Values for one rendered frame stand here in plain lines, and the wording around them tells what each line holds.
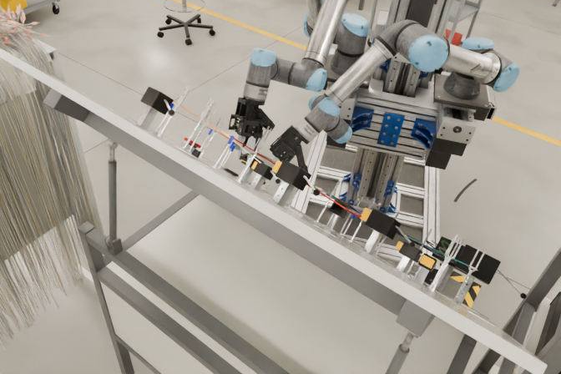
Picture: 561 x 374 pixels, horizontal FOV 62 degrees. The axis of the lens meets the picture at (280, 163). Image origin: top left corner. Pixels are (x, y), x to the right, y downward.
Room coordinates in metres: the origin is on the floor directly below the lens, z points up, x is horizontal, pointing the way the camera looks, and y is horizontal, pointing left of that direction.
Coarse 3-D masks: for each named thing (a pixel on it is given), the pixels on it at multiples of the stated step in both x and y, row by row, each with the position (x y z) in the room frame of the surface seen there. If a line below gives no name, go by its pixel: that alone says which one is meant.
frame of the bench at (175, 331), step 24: (192, 192) 1.38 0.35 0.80; (168, 216) 1.24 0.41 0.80; (96, 288) 0.97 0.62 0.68; (120, 288) 0.90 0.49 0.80; (144, 312) 0.82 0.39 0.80; (192, 336) 0.75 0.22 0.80; (120, 360) 0.96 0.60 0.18; (144, 360) 0.86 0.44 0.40; (216, 360) 0.68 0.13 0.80; (456, 360) 0.76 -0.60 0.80
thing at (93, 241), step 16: (96, 240) 0.93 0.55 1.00; (96, 256) 0.96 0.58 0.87; (112, 256) 0.88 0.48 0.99; (128, 256) 0.88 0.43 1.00; (128, 272) 0.84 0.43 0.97; (144, 272) 0.83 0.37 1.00; (160, 288) 0.78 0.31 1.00; (176, 304) 0.73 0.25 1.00; (192, 304) 0.74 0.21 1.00; (192, 320) 0.70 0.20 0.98; (208, 320) 0.70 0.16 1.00; (224, 336) 0.65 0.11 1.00; (240, 352) 0.61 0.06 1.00; (256, 352) 0.62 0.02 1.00; (256, 368) 0.58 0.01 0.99; (272, 368) 0.58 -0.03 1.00
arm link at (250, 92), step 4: (248, 84) 1.26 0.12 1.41; (244, 88) 1.27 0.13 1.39; (248, 88) 1.25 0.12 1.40; (252, 88) 1.24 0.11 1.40; (256, 88) 1.24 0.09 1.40; (260, 88) 1.25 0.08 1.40; (264, 88) 1.25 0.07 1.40; (268, 88) 1.27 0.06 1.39; (244, 92) 1.26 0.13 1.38; (248, 92) 1.24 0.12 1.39; (252, 92) 1.24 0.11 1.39; (256, 92) 1.24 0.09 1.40; (260, 92) 1.24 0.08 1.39; (264, 92) 1.25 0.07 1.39; (248, 96) 1.24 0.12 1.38; (252, 96) 1.23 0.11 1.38; (256, 96) 1.23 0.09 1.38; (260, 96) 1.24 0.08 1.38; (264, 96) 1.25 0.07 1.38; (256, 100) 1.23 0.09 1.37; (260, 100) 1.24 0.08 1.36
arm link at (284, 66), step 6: (276, 60) 1.36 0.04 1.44; (282, 60) 1.38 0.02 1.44; (288, 60) 1.39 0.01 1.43; (282, 66) 1.35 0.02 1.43; (288, 66) 1.35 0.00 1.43; (276, 72) 1.33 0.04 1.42; (282, 72) 1.34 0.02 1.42; (288, 72) 1.33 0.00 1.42; (276, 78) 1.34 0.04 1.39; (282, 78) 1.33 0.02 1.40; (288, 84) 1.34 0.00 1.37
